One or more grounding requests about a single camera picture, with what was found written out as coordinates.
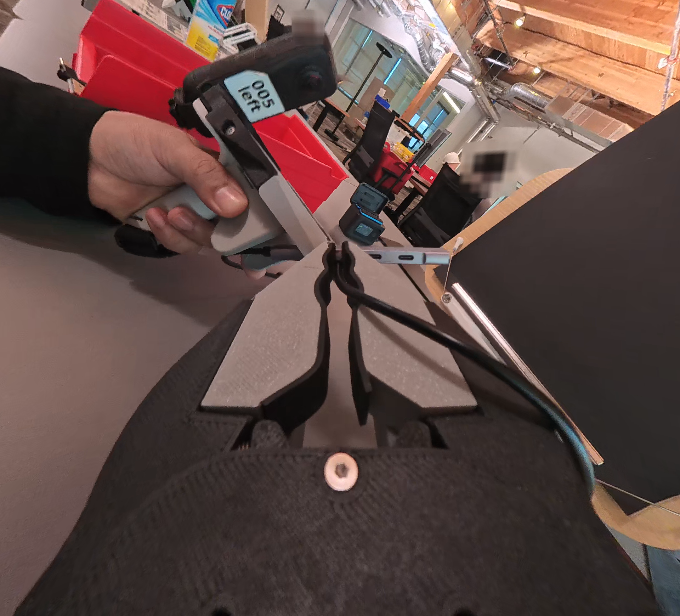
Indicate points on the white wipes canister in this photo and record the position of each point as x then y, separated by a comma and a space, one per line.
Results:
213, 10

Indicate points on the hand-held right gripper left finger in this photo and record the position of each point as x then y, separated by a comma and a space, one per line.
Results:
266, 350

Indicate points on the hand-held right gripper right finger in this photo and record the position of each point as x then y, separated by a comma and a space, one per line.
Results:
414, 350

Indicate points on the black floor lamp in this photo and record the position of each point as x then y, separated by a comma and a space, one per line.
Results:
367, 69

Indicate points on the blue and black device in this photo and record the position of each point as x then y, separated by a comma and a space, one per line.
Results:
363, 214

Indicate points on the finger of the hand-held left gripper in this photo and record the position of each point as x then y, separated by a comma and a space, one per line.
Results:
260, 260
292, 212

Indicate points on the black monitor screen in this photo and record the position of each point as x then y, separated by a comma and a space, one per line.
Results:
595, 308

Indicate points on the red plastic bin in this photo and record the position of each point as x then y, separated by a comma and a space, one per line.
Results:
138, 74

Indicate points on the black office chair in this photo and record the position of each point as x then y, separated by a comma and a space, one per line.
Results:
441, 207
372, 138

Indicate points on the person's left hand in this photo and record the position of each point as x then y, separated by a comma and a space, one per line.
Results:
149, 170

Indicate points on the grey usb hub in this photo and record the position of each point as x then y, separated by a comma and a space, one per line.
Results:
409, 255

